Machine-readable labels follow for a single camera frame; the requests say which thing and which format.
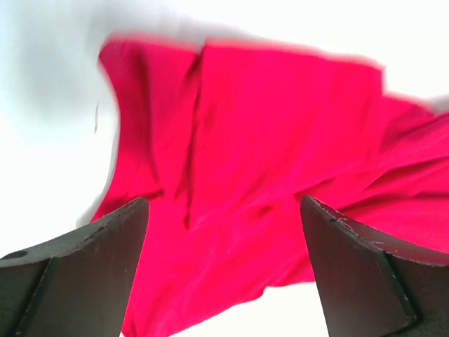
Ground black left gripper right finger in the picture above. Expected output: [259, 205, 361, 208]
[300, 197, 448, 336]

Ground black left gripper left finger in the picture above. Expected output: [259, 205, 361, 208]
[1, 198, 149, 337]

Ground red t shirt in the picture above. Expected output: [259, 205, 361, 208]
[95, 37, 448, 336]

